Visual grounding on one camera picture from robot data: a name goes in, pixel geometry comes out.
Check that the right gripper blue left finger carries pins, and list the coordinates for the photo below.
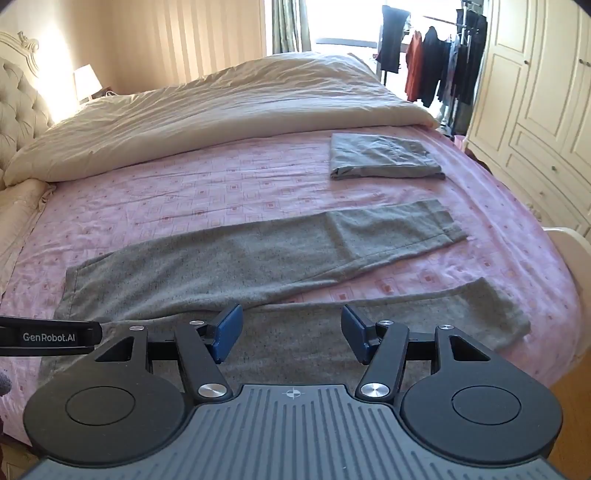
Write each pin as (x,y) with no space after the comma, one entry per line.
(202,346)

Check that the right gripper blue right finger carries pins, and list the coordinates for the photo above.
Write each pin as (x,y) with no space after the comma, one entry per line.
(380,346)

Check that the grey speckled pants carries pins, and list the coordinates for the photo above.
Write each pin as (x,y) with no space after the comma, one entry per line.
(266,267)

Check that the beige pillow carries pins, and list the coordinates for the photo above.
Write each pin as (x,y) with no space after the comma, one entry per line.
(21,208)

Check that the folded grey pants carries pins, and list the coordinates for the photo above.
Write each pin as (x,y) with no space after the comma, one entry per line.
(381,156)

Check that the cream bed footboard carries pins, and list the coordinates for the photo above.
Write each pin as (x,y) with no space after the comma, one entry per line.
(576,253)

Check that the tufted beige headboard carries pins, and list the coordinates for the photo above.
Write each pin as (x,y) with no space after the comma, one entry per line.
(25,116)

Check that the white bedside lamp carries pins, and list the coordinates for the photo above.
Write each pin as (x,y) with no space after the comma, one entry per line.
(87,84)

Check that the cream duvet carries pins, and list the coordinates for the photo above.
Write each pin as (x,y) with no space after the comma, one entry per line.
(275,95)

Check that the cream wardrobe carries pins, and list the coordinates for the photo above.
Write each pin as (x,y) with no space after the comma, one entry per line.
(531,122)

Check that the patterned window curtain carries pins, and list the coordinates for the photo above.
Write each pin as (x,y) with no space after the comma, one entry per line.
(289,25)

